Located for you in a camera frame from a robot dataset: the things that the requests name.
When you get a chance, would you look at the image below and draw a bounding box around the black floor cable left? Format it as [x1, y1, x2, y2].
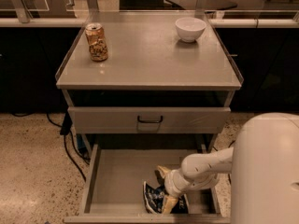
[10, 111, 92, 183]

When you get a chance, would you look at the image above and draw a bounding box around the white bowl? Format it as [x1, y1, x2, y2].
[175, 17, 206, 43]

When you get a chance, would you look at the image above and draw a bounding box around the gold soda can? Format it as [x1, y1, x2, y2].
[85, 22, 108, 62]

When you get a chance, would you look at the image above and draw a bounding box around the grey drawer cabinet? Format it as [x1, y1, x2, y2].
[56, 11, 243, 150]

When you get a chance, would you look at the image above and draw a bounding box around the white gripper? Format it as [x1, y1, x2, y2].
[157, 165, 191, 215]

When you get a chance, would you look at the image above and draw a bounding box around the blue chip bag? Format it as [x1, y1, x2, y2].
[143, 182, 189, 214]

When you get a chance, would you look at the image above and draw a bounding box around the white horizontal rail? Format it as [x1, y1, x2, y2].
[0, 18, 299, 29]

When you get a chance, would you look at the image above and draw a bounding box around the closed grey top drawer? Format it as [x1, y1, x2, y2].
[68, 107, 231, 133]

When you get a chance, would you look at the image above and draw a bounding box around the open grey middle drawer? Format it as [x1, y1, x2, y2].
[64, 145, 230, 224]

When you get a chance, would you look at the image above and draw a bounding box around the black drawer handle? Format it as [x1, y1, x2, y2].
[137, 116, 164, 124]

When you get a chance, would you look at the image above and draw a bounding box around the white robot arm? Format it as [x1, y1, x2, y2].
[158, 113, 299, 224]

